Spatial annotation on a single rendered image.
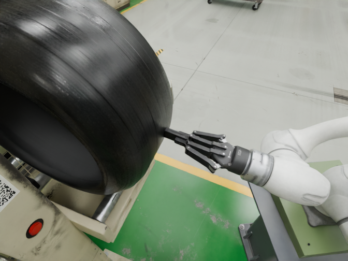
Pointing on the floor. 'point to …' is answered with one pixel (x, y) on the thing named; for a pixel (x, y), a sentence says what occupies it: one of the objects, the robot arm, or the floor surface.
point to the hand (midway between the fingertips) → (176, 136)
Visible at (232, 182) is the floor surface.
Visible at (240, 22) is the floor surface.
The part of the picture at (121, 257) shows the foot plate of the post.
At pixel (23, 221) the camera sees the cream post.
